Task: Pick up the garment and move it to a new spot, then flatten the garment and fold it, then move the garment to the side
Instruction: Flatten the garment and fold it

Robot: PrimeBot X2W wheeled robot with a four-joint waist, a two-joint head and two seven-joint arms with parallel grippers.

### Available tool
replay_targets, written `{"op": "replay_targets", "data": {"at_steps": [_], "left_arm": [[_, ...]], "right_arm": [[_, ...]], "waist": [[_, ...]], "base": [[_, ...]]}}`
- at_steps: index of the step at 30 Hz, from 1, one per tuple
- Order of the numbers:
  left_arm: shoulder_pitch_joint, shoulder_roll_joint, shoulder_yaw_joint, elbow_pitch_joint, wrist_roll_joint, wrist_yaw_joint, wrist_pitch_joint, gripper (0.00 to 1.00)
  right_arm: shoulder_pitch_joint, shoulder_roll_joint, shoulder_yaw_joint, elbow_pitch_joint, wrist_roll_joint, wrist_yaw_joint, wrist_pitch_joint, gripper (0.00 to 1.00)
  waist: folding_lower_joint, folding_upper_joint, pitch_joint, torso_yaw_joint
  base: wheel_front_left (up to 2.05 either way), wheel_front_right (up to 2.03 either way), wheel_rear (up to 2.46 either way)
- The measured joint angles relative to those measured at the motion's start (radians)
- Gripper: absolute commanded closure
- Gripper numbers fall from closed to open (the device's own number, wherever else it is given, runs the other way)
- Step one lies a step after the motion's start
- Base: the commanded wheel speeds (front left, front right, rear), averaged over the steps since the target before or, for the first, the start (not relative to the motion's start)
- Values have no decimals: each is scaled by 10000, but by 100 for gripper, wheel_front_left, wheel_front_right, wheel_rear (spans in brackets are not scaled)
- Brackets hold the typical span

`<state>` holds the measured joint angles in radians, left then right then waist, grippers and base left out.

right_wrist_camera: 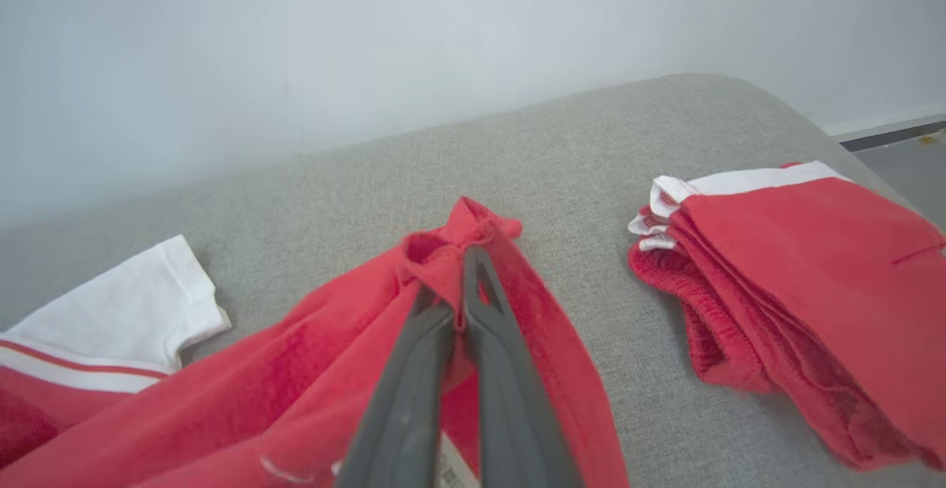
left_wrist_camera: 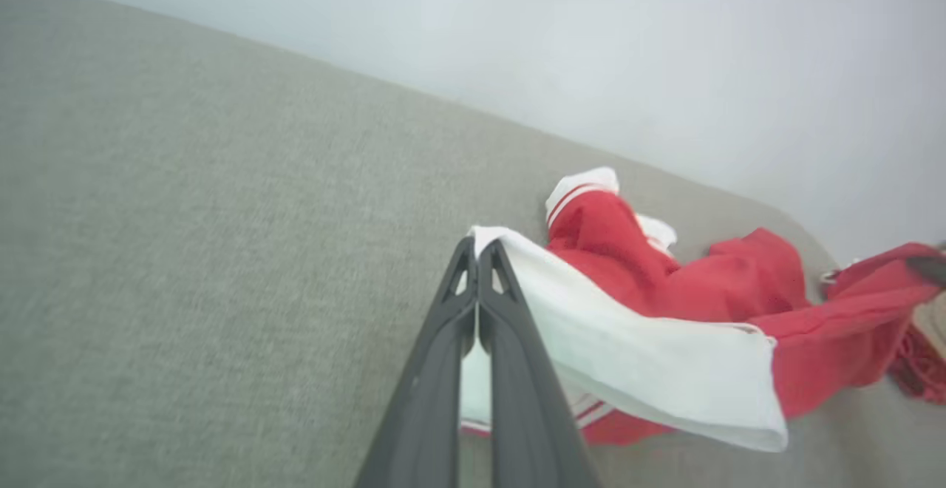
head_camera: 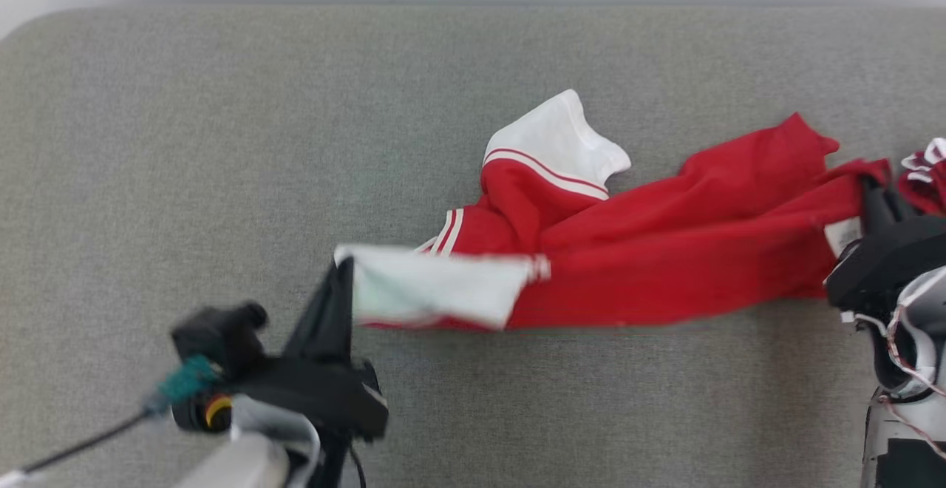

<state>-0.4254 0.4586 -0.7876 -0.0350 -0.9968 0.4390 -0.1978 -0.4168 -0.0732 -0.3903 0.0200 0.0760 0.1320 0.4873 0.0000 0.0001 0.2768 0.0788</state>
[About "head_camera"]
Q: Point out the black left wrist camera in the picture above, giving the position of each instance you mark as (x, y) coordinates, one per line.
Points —
(218, 333)

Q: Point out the grey fabric sofa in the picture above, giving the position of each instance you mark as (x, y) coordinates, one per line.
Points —
(222, 140)

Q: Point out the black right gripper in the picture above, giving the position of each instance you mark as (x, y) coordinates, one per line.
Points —
(887, 259)

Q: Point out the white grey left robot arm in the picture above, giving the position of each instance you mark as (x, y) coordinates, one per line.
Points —
(244, 466)

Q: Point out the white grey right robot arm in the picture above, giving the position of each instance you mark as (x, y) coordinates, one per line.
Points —
(916, 429)

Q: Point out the red jersey with white sleeves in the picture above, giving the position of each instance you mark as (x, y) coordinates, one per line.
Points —
(665, 251)

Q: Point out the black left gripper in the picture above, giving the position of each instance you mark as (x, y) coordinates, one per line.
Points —
(318, 392)

